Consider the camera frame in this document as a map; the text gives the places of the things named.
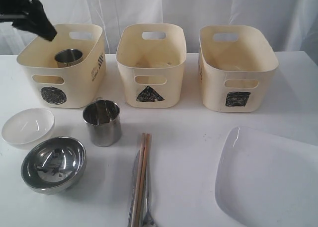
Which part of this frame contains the cream bin with square mark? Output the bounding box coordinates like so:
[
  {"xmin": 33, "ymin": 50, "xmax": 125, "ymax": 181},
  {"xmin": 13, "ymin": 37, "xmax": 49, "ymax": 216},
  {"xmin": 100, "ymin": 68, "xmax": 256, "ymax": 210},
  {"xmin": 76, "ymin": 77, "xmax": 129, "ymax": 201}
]
[{"xmin": 198, "ymin": 25, "xmax": 279, "ymax": 113}]

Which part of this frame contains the stainless steel mug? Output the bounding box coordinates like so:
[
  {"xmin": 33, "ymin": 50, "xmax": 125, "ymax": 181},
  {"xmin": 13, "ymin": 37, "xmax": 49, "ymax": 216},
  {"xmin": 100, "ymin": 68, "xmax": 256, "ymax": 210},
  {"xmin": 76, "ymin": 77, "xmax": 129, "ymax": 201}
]
[{"xmin": 82, "ymin": 97, "xmax": 122, "ymax": 147}]

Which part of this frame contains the cream bin with circle mark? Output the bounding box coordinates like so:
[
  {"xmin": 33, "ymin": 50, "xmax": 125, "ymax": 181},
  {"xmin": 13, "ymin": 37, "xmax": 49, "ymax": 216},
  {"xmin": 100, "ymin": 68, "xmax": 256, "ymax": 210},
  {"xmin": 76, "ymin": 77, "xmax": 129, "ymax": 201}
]
[{"xmin": 16, "ymin": 24, "xmax": 106, "ymax": 108}]

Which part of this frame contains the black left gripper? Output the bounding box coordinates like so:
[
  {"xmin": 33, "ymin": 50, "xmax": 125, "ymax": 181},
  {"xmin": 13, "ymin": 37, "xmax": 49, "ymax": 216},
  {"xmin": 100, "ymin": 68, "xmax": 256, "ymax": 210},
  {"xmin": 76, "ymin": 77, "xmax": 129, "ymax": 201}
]
[{"xmin": 0, "ymin": 0, "xmax": 57, "ymax": 42}]

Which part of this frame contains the stainless steel knife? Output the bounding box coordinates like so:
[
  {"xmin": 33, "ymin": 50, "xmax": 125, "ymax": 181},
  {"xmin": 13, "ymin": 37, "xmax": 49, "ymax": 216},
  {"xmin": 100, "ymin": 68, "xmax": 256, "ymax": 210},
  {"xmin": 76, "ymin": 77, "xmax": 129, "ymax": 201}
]
[{"xmin": 127, "ymin": 151, "xmax": 140, "ymax": 227}]

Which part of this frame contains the white ceramic bowl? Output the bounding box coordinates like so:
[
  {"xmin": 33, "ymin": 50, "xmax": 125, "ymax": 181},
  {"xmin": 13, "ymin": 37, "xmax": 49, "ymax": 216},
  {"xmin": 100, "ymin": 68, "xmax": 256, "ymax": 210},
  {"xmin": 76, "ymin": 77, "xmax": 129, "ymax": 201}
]
[{"xmin": 1, "ymin": 108, "xmax": 55, "ymax": 150}]

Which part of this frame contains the small steel cup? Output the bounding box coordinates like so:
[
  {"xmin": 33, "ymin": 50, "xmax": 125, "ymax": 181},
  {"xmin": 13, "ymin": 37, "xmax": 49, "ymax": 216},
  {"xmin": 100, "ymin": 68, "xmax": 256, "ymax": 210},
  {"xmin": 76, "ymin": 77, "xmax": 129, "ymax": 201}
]
[{"xmin": 54, "ymin": 49, "xmax": 83, "ymax": 68}]

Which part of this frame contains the wooden chopstick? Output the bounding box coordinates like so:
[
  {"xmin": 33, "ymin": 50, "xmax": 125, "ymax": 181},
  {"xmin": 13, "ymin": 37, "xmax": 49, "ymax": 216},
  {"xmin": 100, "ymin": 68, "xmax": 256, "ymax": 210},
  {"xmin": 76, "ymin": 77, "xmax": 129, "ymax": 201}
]
[
  {"xmin": 134, "ymin": 133, "xmax": 151, "ymax": 227},
  {"xmin": 129, "ymin": 133, "xmax": 146, "ymax": 227}
]

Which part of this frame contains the stainless steel bowl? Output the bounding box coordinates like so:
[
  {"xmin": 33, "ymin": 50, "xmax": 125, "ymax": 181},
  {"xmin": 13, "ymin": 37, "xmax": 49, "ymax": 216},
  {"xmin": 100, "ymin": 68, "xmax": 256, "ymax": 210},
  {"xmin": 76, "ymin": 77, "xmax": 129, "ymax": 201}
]
[{"xmin": 20, "ymin": 136, "xmax": 87, "ymax": 195}]

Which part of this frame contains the white curtain backdrop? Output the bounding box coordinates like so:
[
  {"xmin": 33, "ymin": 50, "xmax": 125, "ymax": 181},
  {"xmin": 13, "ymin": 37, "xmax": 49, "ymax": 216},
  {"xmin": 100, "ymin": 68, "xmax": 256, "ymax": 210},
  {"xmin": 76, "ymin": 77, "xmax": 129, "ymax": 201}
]
[{"xmin": 0, "ymin": 0, "xmax": 318, "ymax": 56}]

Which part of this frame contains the cream bin with triangle mark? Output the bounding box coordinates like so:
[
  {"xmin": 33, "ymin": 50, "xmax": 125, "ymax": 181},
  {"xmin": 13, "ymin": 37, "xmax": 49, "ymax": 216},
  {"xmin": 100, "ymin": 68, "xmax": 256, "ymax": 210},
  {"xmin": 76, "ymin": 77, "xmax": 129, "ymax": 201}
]
[{"xmin": 116, "ymin": 23, "xmax": 186, "ymax": 108}]

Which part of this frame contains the white square plate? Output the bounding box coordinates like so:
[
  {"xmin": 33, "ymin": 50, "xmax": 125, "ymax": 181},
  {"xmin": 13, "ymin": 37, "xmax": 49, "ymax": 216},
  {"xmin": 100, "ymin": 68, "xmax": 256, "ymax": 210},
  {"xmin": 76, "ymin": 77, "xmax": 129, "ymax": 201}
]
[{"xmin": 215, "ymin": 127, "xmax": 318, "ymax": 227}]

